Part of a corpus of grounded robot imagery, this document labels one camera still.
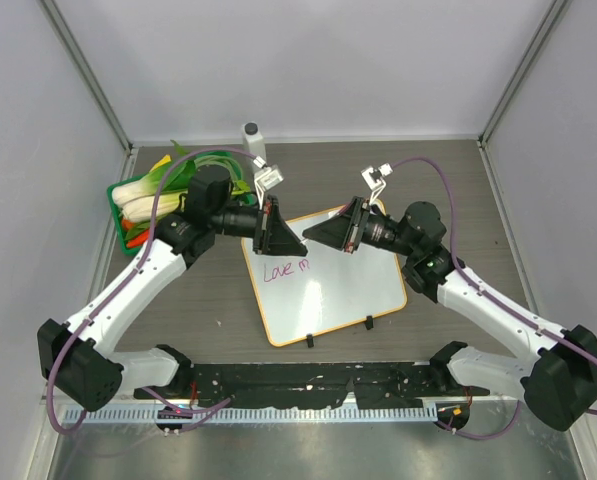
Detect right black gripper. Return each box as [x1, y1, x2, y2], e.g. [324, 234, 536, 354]
[304, 197, 418, 258]

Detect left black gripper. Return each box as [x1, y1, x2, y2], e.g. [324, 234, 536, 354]
[211, 195, 307, 256]

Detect orange framed whiteboard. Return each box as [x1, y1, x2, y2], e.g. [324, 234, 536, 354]
[240, 197, 409, 348]

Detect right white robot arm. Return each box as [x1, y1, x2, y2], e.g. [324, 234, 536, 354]
[303, 197, 597, 431]

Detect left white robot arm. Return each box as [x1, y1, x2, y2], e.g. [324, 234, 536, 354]
[37, 165, 307, 412]

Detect green plastic tray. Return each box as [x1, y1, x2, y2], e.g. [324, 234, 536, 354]
[107, 151, 256, 255]

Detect white bottle grey cap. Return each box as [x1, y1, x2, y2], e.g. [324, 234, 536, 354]
[241, 122, 267, 172]

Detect green onion bundle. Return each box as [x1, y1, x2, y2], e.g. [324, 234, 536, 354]
[194, 153, 246, 188]

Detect orange carrot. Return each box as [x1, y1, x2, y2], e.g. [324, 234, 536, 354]
[121, 218, 150, 249]

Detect bok choy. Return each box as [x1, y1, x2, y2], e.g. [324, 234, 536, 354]
[111, 155, 196, 223]

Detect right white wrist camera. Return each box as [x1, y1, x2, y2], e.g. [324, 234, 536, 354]
[361, 163, 393, 205]

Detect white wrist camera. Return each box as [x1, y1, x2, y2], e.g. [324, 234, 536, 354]
[361, 163, 393, 205]
[252, 156, 284, 207]

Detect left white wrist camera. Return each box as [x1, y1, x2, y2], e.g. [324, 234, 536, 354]
[252, 156, 284, 207]

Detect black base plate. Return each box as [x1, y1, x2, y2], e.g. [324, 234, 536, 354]
[154, 362, 489, 410]

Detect white slotted cable duct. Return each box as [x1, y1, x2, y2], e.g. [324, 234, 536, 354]
[84, 403, 438, 425]

